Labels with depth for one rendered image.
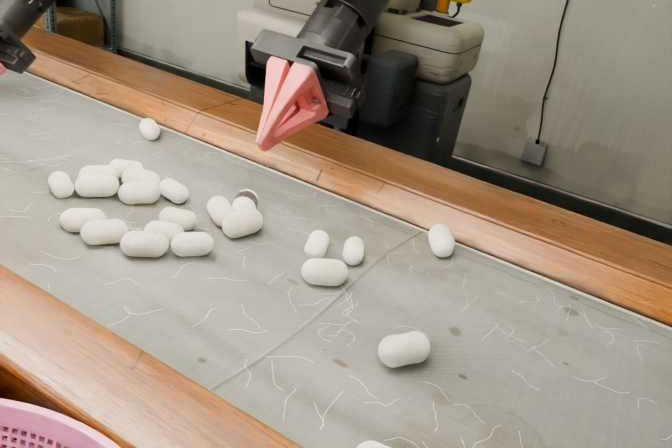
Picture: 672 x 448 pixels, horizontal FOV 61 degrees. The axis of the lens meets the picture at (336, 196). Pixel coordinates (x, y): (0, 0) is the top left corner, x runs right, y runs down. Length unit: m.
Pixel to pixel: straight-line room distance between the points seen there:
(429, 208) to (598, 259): 0.16
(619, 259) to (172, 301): 0.39
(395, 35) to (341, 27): 0.81
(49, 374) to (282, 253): 0.22
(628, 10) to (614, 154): 0.54
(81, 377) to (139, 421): 0.04
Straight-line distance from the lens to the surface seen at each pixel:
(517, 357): 0.45
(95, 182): 0.55
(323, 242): 0.48
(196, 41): 3.20
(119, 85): 0.80
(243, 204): 0.52
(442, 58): 1.33
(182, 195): 0.54
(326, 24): 0.55
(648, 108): 2.46
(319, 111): 0.54
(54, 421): 0.32
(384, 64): 1.21
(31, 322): 0.38
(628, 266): 0.57
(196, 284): 0.45
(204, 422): 0.32
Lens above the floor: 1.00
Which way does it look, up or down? 26 degrees down
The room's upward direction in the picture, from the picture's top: 10 degrees clockwise
